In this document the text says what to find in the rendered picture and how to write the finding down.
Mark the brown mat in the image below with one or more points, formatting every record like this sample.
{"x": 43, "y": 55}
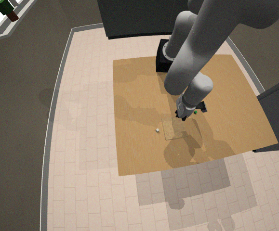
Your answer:
{"x": 173, "y": 128}

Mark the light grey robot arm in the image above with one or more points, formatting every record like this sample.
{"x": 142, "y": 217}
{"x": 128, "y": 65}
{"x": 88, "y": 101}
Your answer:
{"x": 197, "y": 36}

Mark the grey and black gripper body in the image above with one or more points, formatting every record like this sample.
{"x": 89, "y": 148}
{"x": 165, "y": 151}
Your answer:
{"x": 182, "y": 109}

